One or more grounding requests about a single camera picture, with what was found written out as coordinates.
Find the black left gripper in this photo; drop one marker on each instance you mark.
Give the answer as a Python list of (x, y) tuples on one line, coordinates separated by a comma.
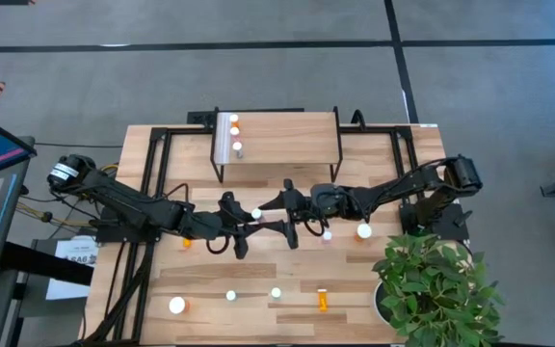
[(212, 225)]

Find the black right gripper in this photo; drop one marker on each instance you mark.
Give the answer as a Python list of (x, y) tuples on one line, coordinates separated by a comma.
[(328, 202)]

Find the pink medicine bottle white cap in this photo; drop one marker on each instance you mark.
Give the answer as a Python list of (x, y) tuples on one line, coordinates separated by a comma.
[(234, 130), (256, 213), (327, 235)]

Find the orange medicine bottle white cap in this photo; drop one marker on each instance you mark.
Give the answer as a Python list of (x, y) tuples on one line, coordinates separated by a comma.
[(323, 302), (233, 117), (187, 244)]

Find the green medicine bottle white cap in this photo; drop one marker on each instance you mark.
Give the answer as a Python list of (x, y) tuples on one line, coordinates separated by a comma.
[(230, 295), (237, 146), (276, 292)]

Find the wide orange medicine bottle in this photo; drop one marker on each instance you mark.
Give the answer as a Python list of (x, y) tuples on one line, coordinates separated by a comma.
[(177, 305), (363, 231)]

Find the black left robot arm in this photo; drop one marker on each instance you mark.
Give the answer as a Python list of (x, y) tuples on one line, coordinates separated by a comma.
[(128, 202)]

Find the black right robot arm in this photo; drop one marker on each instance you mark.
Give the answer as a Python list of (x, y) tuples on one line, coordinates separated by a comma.
[(403, 185)]

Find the black power strip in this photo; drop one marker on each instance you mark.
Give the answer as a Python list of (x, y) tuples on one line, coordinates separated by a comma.
[(200, 118)]

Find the white plant pot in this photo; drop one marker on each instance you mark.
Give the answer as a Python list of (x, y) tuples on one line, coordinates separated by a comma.
[(378, 303)]

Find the green leafy plant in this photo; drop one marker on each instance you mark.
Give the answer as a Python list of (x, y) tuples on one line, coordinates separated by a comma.
[(431, 289)]

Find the white paper sheet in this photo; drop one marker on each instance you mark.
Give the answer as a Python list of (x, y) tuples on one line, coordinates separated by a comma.
[(77, 248)]

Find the black stand bar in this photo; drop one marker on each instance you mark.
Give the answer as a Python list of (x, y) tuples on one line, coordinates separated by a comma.
[(41, 262)]

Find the wooden shelf black metal frame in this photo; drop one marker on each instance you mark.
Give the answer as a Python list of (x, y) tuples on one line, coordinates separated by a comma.
[(297, 140)]

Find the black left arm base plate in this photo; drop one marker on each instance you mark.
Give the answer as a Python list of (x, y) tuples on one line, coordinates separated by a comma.
[(113, 233)]

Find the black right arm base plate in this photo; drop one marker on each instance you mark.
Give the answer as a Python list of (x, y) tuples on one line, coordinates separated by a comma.
[(446, 226)]

